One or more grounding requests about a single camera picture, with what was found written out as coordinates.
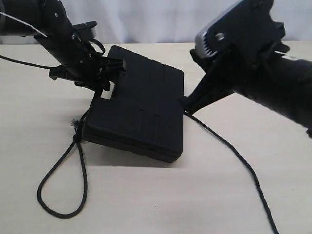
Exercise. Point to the black plastic carrying case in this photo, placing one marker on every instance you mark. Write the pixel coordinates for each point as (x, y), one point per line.
(144, 115)

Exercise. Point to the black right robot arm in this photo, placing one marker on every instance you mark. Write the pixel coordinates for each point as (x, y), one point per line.
(280, 83)

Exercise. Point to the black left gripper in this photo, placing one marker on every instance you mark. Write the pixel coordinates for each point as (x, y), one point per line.
(81, 59)

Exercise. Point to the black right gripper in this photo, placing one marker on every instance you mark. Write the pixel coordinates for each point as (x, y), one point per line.
(241, 35)

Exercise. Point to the white backdrop curtain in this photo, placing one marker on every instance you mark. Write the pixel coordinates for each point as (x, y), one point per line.
(164, 21)

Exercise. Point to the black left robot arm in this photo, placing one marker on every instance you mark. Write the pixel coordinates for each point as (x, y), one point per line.
(30, 18)

